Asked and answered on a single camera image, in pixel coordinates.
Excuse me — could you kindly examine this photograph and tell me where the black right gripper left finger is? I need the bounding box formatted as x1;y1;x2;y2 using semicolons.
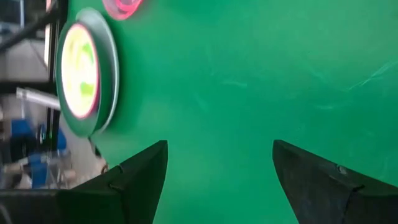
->
73;140;169;224

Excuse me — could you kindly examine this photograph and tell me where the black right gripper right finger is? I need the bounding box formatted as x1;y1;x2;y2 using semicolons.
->
272;139;398;224

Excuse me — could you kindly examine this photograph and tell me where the magenta plastic plate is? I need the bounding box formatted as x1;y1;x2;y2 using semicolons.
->
60;22;101;121

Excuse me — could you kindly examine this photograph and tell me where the beige plastic plate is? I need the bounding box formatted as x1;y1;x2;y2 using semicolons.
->
61;24;99;118

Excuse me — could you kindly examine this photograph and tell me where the silver aluminium extrusion bar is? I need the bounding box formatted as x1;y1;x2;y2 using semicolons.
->
15;86;62;110

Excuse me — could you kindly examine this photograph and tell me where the white plastic plate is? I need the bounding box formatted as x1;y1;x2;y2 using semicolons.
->
55;7;121;138

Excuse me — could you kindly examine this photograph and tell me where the pink transparent plastic plate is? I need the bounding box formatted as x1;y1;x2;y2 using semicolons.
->
101;0;144;21

